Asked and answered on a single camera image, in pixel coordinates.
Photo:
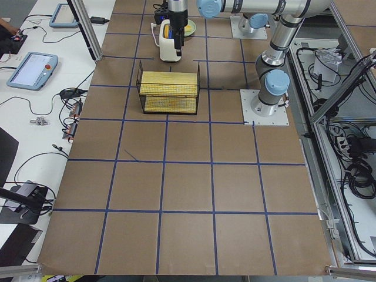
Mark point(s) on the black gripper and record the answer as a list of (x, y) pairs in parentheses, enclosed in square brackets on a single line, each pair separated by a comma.
[(178, 20)]

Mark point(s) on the cream white two-slot toaster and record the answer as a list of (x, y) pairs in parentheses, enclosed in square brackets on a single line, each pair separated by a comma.
[(166, 46)]

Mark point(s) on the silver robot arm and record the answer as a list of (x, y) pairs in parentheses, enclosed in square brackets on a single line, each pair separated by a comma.
[(274, 81), (291, 15)]

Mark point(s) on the yellow bread slice in toaster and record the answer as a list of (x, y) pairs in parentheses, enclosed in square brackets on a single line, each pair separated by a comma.
[(167, 32)]

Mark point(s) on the triangular toasted bread on plate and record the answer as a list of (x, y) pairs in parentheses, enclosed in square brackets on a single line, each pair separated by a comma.
[(189, 29)]

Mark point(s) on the light green round plate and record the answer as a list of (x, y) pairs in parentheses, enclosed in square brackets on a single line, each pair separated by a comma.
[(190, 22)]

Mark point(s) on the black power adapter brick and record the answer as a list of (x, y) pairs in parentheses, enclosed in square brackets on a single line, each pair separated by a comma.
[(98, 20)]

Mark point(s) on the far blue teach pendant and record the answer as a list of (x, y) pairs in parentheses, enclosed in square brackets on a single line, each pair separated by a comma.
[(63, 17)]

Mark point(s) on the blue teach pendant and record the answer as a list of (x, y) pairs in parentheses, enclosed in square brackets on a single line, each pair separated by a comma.
[(63, 17), (34, 71)]

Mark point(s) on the near blue teach pendant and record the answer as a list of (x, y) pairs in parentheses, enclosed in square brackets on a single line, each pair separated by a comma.
[(34, 71)]

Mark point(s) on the crumpled white paper bag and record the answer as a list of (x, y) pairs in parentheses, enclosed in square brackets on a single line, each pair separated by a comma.
[(326, 64)]

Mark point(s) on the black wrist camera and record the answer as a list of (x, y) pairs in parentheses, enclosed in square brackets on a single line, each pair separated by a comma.
[(161, 14)]

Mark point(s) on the black wire rack with mats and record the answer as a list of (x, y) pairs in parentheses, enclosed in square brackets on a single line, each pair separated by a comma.
[(169, 93)]

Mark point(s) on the aluminium frame post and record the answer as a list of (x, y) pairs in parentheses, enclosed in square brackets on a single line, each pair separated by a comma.
[(81, 16)]

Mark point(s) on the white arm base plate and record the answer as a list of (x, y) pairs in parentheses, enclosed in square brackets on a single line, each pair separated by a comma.
[(258, 114)]

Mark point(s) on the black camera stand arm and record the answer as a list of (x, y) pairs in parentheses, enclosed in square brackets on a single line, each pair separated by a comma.
[(34, 201)]

